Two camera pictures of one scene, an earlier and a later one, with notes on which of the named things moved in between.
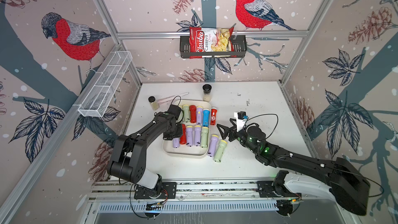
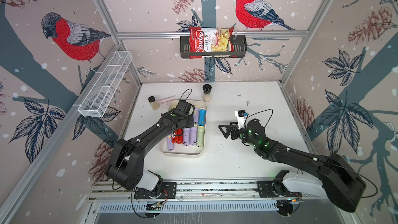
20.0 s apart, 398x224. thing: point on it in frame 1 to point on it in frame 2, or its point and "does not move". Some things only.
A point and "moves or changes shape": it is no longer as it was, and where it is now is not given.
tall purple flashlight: (197, 135) moves or changes shape
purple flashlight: (199, 112) moves or changes shape
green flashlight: (204, 137) moves or changes shape
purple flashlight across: (189, 136) moves or changes shape
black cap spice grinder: (207, 89) does not move
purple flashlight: (176, 142) moves or changes shape
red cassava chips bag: (211, 42) does not move
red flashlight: (183, 140) moves or changes shape
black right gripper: (225, 129) does not move
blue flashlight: (205, 117) moves or changes shape
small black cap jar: (154, 103) does not move
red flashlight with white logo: (213, 115) moves or changes shape
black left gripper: (167, 135) to (191, 117)
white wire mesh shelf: (94, 104) does not move
